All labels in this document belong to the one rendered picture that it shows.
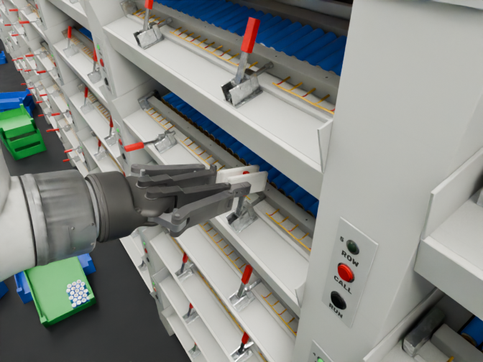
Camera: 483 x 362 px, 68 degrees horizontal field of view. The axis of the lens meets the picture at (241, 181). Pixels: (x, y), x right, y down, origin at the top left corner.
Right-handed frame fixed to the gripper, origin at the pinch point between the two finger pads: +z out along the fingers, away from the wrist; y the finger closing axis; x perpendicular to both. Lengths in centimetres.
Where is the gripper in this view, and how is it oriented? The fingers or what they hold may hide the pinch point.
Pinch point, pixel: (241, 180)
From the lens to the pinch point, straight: 50.2
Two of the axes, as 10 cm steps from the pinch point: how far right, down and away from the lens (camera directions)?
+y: 5.7, 4.9, -6.6
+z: 8.0, -1.5, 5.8
